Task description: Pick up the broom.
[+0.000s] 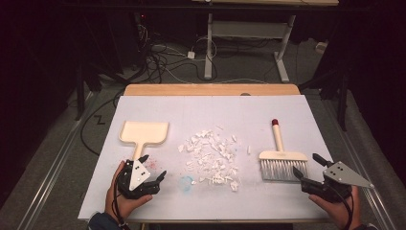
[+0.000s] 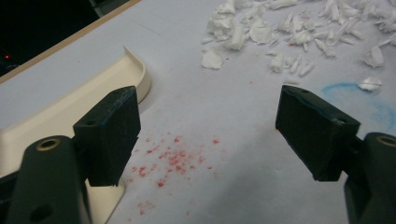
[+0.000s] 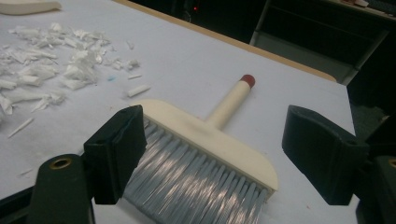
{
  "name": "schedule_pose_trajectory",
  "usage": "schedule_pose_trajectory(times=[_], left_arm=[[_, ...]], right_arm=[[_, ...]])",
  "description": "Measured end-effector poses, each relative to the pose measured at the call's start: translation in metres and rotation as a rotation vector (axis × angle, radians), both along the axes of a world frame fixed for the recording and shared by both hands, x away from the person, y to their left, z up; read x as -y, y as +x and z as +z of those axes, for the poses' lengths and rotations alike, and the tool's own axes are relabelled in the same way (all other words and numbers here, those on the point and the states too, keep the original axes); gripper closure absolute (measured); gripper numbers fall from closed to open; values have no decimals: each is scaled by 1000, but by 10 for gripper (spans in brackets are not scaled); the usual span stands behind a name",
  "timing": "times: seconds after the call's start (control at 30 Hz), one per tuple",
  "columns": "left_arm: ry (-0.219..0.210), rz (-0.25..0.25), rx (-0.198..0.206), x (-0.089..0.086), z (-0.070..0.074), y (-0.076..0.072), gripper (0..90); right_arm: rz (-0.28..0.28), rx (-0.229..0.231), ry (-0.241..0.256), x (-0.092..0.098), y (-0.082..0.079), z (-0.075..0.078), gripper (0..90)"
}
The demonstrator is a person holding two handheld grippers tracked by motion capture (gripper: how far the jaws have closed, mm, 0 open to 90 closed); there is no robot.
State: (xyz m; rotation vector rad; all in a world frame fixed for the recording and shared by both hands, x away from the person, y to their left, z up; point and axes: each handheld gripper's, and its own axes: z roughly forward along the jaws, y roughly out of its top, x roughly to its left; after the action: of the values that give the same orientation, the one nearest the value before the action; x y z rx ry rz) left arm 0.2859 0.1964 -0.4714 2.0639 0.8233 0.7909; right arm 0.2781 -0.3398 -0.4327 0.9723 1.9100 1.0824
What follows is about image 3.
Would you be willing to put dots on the cream plastic dustpan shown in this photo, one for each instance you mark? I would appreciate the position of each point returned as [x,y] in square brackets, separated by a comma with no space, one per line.
[28,6]

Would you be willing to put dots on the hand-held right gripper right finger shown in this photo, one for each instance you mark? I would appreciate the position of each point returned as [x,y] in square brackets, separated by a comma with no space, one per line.
[323,158]

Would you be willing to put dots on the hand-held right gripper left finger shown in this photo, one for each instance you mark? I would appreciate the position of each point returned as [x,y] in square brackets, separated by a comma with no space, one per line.
[113,155]

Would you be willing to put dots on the pile of white paper scraps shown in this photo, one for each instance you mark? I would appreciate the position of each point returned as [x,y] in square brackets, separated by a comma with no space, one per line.
[46,71]

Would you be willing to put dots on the cream brush with grey bristles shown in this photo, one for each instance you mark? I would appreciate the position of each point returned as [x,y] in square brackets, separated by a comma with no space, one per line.
[211,146]

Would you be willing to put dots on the grey metal rack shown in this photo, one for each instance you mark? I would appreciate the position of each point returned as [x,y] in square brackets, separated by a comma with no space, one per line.
[314,53]

